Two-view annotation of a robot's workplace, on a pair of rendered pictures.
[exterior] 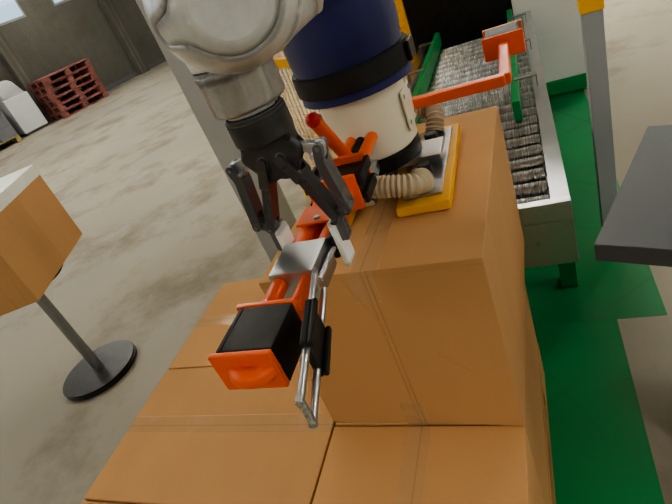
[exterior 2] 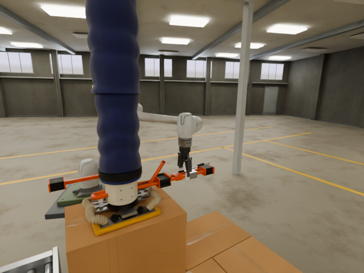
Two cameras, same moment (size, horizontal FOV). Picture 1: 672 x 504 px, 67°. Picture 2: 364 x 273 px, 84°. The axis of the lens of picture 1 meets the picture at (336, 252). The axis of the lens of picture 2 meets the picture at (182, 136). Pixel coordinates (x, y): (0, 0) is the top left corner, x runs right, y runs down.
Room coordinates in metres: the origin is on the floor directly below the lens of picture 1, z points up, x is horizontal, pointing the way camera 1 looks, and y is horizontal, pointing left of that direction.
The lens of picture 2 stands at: (1.71, 0.64, 1.61)
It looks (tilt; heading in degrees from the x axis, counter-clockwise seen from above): 12 degrees down; 210
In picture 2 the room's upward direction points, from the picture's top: 1 degrees clockwise
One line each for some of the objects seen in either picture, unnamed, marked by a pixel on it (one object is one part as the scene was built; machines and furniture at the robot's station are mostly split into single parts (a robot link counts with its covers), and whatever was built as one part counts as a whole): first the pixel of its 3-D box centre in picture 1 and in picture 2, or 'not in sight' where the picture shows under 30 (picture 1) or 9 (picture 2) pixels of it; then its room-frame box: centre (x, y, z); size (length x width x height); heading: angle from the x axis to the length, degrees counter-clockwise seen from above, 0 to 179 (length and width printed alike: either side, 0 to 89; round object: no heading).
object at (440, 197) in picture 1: (429, 158); not in sight; (0.94, -0.25, 0.97); 0.34 x 0.10 x 0.05; 153
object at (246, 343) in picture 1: (261, 343); (206, 169); (0.45, 0.11, 1.07); 0.08 x 0.07 x 0.05; 153
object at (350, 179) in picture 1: (340, 183); (162, 180); (0.76, -0.05, 1.08); 0.10 x 0.08 x 0.06; 63
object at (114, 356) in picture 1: (65, 327); not in sight; (2.25, 1.36, 0.31); 0.40 x 0.40 x 0.62
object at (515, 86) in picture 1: (520, 50); not in sight; (2.53, -1.27, 0.60); 1.60 x 0.11 x 0.09; 153
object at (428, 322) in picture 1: (418, 257); (126, 239); (0.96, -0.17, 0.74); 0.60 x 0.40 x 0.40; 151
